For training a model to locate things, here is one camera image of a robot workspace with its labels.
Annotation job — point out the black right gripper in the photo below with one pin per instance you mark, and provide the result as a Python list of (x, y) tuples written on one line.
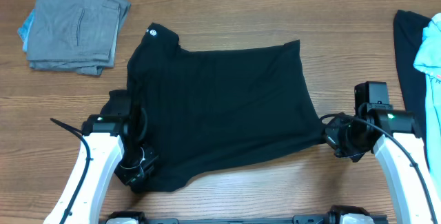
[(333, 139)]

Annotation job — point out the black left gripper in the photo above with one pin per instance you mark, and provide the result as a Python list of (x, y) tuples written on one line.
[(132, 178)]

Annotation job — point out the black t-shirt with logo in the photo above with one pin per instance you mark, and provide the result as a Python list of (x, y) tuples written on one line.
[(215, 110)]

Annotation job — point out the light blue printed shirt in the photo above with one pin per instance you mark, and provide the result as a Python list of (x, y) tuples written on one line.
[(427, 61)]

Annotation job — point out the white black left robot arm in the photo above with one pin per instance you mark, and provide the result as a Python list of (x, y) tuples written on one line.
[(112, 144)]

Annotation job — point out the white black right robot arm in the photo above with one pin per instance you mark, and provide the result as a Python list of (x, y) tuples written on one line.
[(393, 136)]

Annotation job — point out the black garment at right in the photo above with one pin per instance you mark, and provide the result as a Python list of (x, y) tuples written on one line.
[(407, 34)]

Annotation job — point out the folded grey trousers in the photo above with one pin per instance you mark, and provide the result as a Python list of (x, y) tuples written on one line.
[(75, 35)]

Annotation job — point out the folded light blue garment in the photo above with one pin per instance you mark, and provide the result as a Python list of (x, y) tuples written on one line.
[(24, 30)]

